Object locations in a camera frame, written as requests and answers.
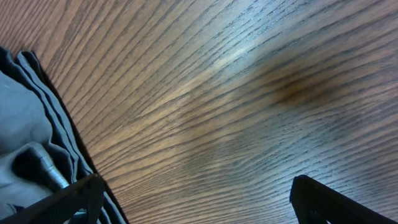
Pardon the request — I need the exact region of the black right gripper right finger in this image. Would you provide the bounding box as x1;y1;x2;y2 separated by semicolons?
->
289;175;397;224

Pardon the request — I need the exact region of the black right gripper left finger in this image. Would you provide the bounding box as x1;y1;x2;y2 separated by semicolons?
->
1;174;104;224

